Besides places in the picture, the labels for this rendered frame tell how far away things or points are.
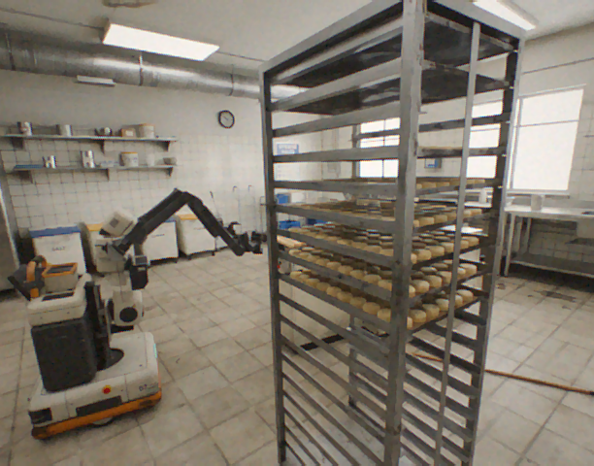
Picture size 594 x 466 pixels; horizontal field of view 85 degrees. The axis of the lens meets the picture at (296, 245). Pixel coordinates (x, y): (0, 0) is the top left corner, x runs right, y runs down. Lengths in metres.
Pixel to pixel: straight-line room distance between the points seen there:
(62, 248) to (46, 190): 0.99
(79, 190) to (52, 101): 1.24
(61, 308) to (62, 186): 3.88
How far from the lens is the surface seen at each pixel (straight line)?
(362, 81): 0.91
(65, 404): 2.38
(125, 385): 2.33
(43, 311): 2.19
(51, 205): 5.91
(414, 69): 0.78
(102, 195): 5.94
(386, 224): 0.84
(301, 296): 2.54
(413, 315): 0.98
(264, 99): 1.25
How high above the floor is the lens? 1.47
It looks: 13 degrees down
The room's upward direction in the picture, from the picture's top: 2 degrees counter-clockwise
